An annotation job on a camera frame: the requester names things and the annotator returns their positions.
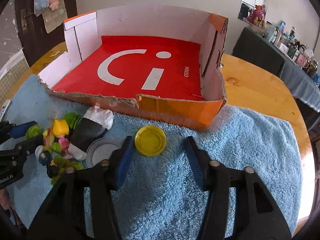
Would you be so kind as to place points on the wooden flower coaster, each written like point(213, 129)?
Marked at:
point(54, 54)

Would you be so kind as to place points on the wall mirror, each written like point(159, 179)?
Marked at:
point(253, 1)

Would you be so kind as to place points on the dark wooden door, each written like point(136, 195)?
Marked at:
point(35, 40)

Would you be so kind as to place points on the yellow plastic lid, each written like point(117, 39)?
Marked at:
point(150, 140)

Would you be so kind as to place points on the light blue towel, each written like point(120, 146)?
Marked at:
point(160, 199)

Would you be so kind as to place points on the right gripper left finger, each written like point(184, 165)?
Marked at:
point(120, 161)

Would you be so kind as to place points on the yellow pink fuzzy toy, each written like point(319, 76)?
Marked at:
point(55, 137)

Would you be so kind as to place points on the green leaf toy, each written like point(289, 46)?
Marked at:
point(72, 119)

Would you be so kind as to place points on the red Miniso bag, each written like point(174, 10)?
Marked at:
point(126, 66)

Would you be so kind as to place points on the black haired boy figurine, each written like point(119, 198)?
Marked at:
point(43, 156)

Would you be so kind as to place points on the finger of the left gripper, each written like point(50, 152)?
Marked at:
point(29, 146)
point(17, 131)

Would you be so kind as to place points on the orange white cardboard box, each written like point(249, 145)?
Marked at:
point(83, 35)

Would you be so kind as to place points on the clutter of bottles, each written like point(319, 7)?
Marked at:
point(293, 49)

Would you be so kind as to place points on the dark cloth side table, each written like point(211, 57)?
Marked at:
point(258, 51)

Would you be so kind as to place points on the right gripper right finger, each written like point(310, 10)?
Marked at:
point(199, 162)

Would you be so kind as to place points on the pink dragon plush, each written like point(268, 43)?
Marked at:
point(257, 17)

